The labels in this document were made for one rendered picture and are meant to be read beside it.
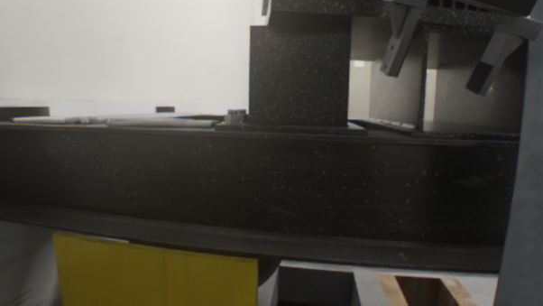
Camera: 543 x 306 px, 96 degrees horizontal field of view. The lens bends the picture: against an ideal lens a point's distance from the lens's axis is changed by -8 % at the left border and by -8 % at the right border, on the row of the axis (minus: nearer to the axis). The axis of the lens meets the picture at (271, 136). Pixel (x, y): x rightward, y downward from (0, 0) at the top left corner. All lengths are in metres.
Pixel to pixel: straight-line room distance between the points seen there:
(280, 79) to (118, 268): 0.54
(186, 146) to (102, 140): 0.22
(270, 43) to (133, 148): 0.39
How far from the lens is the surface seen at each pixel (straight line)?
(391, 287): 1.29
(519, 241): 0.54
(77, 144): 0.80
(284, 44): 0.56
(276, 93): 0.55
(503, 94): 0.78
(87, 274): 0.79
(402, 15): 0.36
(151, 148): 0.67
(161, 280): 0.67
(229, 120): 0.53
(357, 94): 3.66
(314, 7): 0.51
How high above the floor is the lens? 0.71
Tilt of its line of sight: 6 degrees down
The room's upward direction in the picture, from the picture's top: 1 degrees clockwise
